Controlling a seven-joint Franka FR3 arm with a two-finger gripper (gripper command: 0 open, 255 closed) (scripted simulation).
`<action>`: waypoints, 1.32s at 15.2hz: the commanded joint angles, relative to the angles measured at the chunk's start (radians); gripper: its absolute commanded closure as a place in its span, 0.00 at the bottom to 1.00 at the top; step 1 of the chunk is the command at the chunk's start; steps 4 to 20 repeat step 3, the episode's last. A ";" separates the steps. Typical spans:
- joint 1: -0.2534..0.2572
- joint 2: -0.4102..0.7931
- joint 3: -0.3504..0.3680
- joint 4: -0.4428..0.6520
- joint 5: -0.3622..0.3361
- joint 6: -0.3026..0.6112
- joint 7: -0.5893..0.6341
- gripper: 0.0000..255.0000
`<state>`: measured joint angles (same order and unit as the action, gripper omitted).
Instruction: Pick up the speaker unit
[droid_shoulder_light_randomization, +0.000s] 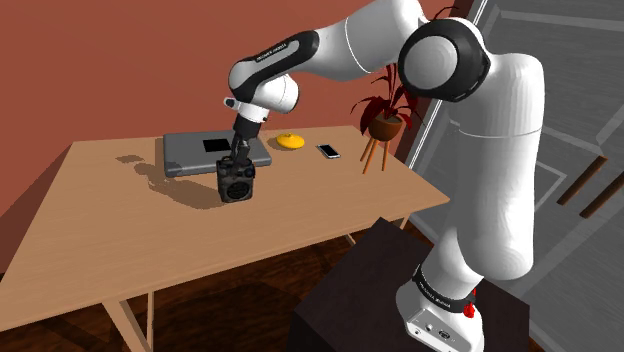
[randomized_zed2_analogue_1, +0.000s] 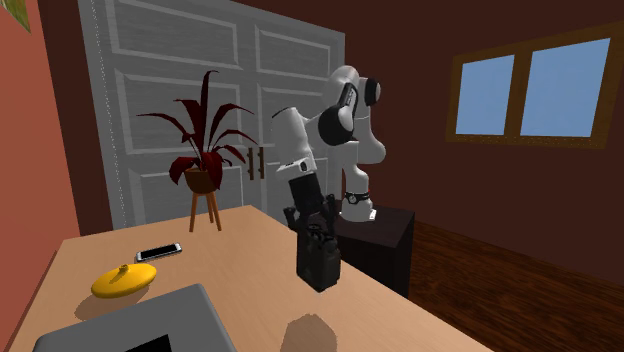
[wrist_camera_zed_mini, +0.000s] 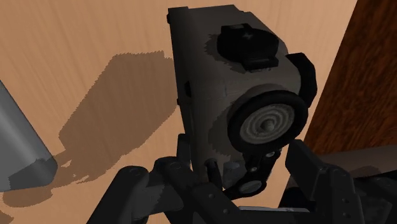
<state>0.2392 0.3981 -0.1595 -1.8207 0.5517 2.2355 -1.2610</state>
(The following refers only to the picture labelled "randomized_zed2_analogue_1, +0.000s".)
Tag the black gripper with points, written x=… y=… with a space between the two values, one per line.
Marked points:
x=306 y=195

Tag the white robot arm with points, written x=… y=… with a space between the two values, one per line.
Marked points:
x=295 y=141

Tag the black boxy bag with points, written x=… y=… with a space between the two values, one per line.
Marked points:
x=319 y=263

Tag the dark robot stand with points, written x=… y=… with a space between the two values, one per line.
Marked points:
x=378 y=244

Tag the light wooden table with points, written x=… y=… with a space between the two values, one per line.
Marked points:
x=234 y=273

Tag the red potted plant on stool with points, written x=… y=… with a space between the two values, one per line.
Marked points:
x=202 y=161

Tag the black smartphone with silver rim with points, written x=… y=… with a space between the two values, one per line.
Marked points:
x=159 y=252

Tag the grey laptop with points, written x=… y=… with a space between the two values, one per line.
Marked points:
x=146 y=322

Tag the yellow round lid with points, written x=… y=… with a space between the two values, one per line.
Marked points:
x=124 y=282

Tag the grey double door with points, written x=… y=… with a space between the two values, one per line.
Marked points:
x=161 y=44

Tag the wooden framed window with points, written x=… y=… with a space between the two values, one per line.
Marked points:
x=531 y=92

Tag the green wall picture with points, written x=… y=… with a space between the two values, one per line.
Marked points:
x=17 y=12

